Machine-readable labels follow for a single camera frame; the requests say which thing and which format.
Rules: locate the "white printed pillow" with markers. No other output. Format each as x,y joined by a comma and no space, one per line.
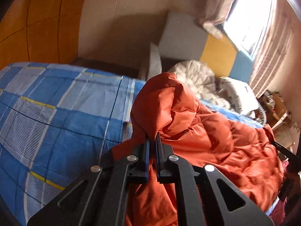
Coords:
240,95

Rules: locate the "beige quilted blanket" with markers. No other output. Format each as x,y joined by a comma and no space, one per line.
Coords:
202,81

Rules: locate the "blue plaid bed sheet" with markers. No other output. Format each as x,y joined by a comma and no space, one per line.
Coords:
57,121

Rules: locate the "grey yellow blue headboard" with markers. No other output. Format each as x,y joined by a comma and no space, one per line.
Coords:
183,39

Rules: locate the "wooden desk with clutter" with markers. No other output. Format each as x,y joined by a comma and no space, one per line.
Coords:
276,111

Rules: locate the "striped pink curtain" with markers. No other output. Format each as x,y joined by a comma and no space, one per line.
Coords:
262,28

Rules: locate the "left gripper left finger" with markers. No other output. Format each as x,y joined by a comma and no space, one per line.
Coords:
99,196

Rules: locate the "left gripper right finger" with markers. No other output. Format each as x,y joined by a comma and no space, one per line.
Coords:
204,196

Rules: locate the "orange down jacket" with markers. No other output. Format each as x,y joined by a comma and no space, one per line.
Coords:
167,108

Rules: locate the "maroon cloth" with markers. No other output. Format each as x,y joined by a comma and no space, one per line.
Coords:
283,213

